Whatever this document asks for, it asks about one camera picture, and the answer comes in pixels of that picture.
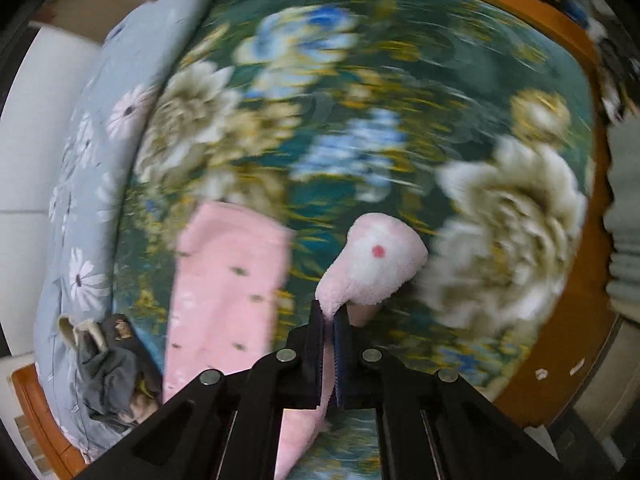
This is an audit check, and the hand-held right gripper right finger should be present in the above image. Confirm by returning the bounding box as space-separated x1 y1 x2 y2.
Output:
332 305 613 480

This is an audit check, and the grey garment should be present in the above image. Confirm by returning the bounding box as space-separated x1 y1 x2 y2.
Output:
75 312 164 428

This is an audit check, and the blue-grey floral duvet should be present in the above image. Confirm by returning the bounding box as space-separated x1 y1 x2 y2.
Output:
35 0 223 463

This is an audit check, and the pink floral fleece garment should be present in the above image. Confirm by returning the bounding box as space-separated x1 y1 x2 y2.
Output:
162 202 430 480

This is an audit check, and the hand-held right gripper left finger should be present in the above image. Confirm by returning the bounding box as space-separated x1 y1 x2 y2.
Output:
92 300 326 480

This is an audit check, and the wooden bed frame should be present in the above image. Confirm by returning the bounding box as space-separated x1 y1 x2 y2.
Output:
12 0 623 477

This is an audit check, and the white wardrobe with black stripe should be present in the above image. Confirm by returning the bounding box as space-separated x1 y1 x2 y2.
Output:
0 22 108 361

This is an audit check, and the green floral bed sheet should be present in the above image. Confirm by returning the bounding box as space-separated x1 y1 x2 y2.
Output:
112 0 598 480

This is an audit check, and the person's grey knit clothing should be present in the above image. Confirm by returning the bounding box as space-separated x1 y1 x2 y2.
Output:
602 114 640 322

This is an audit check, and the dark clutter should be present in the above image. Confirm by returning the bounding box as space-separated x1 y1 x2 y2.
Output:
542 0 640 122

